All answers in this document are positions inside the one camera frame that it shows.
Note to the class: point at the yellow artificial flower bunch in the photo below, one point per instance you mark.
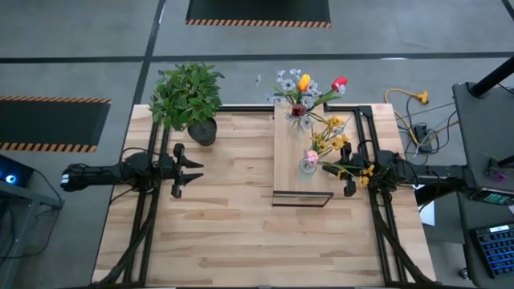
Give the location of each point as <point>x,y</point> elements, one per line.
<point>336,121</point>

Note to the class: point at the dark red artificial tulip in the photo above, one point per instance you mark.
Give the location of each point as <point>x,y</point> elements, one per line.
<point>299,110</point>

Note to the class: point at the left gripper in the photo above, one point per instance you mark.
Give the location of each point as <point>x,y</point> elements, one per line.
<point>172,170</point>

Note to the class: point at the yellow artificial tulip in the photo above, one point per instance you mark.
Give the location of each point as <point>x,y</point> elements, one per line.
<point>304,82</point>

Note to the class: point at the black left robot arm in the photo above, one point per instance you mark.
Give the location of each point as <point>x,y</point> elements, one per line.
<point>100,176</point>

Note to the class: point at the black aluminium base frame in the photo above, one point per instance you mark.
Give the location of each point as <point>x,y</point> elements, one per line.
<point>387,249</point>
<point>140,241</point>

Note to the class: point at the light pink artificial tulip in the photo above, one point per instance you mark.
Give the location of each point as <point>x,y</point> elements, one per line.
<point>312,157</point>

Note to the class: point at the black desk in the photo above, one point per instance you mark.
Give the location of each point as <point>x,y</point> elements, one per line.
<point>482,128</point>

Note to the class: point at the white paper sheet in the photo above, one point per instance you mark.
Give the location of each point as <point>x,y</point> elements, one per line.
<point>426,212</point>

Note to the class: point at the wooden shelf with black frame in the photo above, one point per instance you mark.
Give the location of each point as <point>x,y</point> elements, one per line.
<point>287,168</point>

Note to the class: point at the black power strip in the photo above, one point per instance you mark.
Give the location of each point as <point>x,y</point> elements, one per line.
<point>422,136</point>

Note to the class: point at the black keyboard with blue keys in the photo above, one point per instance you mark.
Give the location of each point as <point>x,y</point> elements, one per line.
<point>496,249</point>

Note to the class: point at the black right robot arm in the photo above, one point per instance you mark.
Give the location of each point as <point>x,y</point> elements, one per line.
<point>421,172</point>

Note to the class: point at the black hazard-striped floor mat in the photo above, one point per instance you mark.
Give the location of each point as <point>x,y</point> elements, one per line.
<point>257,10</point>
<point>48,124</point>

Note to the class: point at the glass vase mixed flowers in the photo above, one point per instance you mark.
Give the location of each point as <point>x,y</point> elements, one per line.
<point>288,85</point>

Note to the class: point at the potted green plant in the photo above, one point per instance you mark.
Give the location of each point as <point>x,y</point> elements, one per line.
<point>184,92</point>

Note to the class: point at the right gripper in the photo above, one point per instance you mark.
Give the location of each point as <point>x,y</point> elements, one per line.
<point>359,162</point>

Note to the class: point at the small ribbed glass vase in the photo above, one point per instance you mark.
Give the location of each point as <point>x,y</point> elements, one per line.
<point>305,168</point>

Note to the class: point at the smooth clear glass vase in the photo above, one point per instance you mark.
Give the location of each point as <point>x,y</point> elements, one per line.
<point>297,130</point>

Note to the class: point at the computer tower with blue light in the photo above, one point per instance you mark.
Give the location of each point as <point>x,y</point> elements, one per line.
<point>16,172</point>

